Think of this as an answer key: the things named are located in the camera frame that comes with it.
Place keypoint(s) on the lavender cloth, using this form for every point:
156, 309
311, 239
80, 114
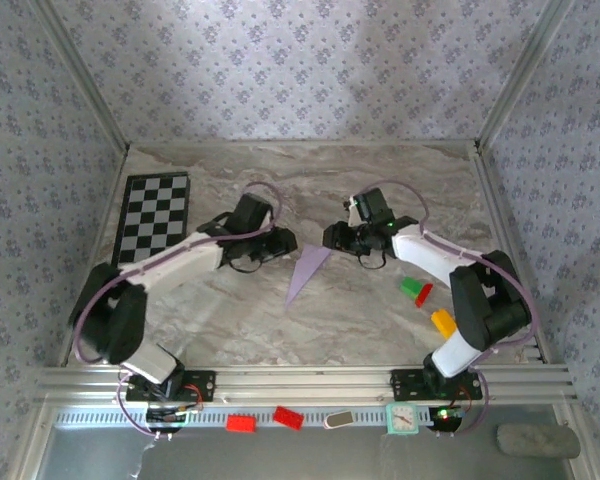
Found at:
307, 267

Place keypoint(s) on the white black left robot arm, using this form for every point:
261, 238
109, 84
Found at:
180, 260

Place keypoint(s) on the green toy brick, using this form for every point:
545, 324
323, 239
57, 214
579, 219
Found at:
410, 287

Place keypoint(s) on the black grey checkerboard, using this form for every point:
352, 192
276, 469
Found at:
155, 210

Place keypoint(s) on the yellow toy brick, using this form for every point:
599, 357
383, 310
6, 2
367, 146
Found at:
444, 324

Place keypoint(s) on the perforated metal strip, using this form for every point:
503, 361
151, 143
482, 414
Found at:
367, 416

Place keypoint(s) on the white rimmed oval pad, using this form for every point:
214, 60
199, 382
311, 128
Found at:
338, 419

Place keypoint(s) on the teal alarm clock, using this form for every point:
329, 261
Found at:
401, 419

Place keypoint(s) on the left electronics board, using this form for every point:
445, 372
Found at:
167, 417

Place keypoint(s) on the electronics board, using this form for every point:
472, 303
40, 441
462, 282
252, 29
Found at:
167, 417
447, 417

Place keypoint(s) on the right electronics board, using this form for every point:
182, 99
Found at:
447, 417

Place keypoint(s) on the grey metal shelf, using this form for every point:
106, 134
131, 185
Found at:
330, 455

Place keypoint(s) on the white tape scrap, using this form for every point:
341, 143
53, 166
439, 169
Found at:
142, 457

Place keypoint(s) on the grey stone roll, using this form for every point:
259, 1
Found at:
537, 441

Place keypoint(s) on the wide aluminium side rail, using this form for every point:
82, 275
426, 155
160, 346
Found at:
493, 200

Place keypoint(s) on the aluminium front rail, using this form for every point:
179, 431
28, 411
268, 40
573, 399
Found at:
305, 385

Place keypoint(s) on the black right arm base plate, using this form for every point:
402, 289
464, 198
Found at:
405, 382

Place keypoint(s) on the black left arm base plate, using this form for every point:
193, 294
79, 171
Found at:
205, 386

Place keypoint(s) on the thin aluminium side rail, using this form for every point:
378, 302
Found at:
101, 225

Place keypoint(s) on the aluminium frame post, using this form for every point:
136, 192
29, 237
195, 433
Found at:
521, 75
89, 85

